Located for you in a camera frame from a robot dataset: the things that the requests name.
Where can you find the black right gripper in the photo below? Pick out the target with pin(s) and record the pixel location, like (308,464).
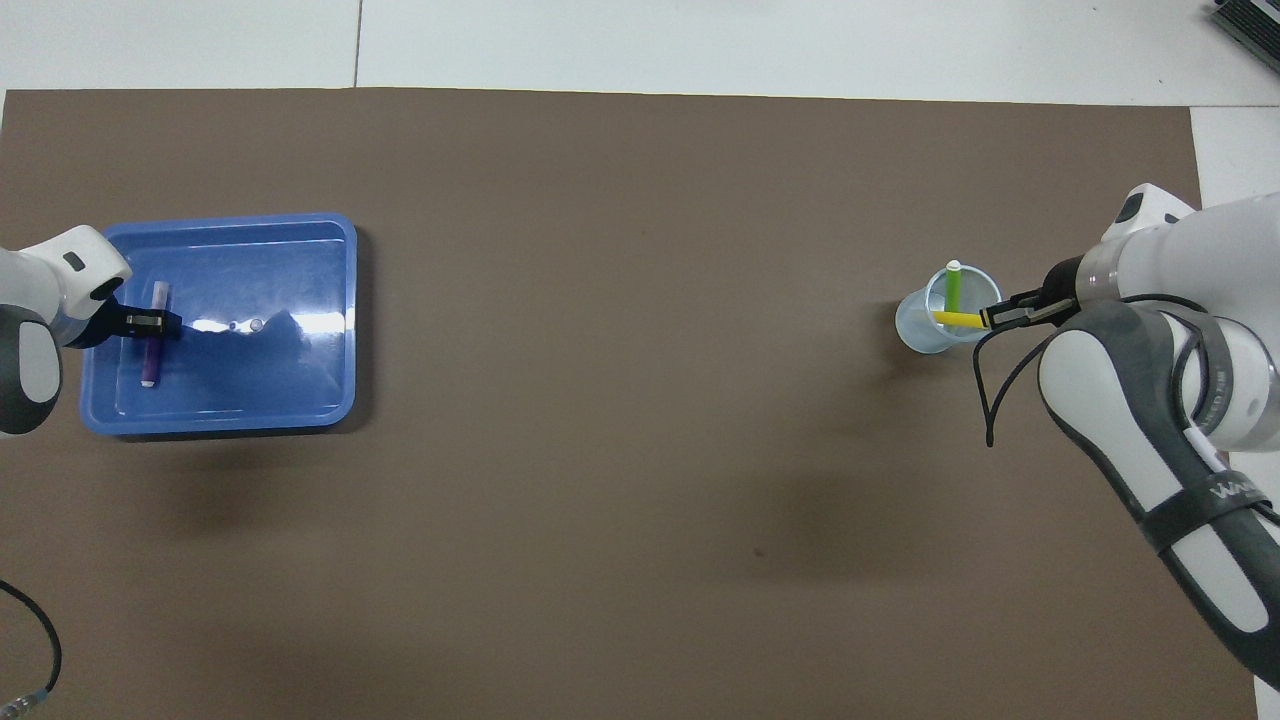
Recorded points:
(1062,292)

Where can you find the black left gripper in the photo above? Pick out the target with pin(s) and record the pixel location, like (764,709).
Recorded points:
(108,325)

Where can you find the purple pen white cap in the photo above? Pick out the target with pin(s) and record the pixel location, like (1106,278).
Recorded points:
(151,360)

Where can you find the yellow pen white cap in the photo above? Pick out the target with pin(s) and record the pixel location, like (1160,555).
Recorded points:
(960,319)

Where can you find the green pen white cap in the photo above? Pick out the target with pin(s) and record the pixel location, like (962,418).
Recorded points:
(954,290)

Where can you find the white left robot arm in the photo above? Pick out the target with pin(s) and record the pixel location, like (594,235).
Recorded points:
(60,270)

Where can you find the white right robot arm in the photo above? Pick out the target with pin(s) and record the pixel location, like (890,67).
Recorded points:
(1180,260)

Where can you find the blue plastic tray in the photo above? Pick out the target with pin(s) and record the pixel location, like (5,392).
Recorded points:
(260,380)

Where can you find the translucent plastic cup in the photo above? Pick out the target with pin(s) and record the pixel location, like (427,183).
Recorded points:
(915,330)

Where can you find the grey ribbed device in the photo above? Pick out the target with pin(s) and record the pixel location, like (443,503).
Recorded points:
(1250,25)

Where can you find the brown table mat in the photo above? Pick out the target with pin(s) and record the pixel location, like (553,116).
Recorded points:
(640,560)

